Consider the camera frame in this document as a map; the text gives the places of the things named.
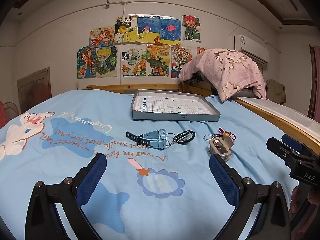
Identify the red plastic box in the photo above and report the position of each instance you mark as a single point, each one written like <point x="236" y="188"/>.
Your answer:
<point x="2" y="115"/>

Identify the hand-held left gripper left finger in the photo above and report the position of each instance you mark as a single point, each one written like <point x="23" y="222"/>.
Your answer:
<point x="93" y="177"/>

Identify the white board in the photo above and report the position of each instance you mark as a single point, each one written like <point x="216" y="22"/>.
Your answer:
<point x="280" y="111"/>

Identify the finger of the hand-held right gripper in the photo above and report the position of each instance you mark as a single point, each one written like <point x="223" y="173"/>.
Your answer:
<point x="290" y="140"/>
<point x="277" y="148"/>

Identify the blue wrist watch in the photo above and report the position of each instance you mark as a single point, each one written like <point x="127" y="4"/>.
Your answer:
<point x="156" y="137"/>

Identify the grey tray with grid paper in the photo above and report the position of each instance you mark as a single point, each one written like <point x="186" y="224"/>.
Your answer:
<point x="172" y="106"/>

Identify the light blue printed blanket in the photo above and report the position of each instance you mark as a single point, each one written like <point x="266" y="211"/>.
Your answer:
<point x="125" y="180"/>

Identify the green hanging jacket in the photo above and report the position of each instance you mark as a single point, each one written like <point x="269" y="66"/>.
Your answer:
<point x="276" y="91"/>

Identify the pink floral cloth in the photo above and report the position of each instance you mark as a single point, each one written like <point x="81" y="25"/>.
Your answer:
<point x="225" y="67"/>

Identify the wooden window frame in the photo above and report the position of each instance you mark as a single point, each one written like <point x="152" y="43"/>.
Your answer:
<point x="314" y="80"/>

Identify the brown wooden door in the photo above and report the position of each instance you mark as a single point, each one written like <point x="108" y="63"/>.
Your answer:
<point x="35" y="90"/>

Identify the white wall conduit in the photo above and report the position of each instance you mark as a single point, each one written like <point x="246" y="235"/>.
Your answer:
<point x="124" y="8"/>

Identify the wooden bed frame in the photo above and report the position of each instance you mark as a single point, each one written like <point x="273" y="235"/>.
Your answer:
<point x="150" y="88"/>

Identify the group of colourful wall drawings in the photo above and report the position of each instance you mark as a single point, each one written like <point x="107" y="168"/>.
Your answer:
<point x="140" y="55"/>

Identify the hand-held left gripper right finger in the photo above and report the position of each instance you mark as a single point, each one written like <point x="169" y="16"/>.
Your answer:
<point x="223" y="180"/>

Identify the white air conditioner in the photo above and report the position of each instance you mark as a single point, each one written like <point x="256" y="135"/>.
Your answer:
<point x="250" y="45"/>

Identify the beige plastic buckle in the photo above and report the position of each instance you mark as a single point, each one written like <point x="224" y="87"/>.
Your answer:
<point x="221" y="147"/>

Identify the person's right hand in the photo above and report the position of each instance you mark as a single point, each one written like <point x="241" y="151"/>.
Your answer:
<point x="295" y="201"/>

